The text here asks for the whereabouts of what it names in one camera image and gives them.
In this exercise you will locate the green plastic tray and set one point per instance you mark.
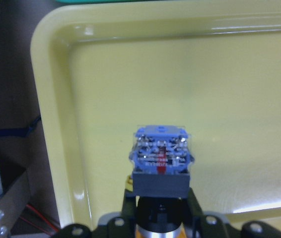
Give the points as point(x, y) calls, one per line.
point(200, 2)

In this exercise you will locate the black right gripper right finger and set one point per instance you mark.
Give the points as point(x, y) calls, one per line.
point(192, 209)

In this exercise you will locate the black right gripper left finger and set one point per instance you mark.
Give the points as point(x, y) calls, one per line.
point(129, 207)

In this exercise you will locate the yellow push button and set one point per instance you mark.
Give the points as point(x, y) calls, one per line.
point(161, 160)

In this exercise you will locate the yellow plastic tray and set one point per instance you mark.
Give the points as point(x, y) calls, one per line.
point(102, 70)

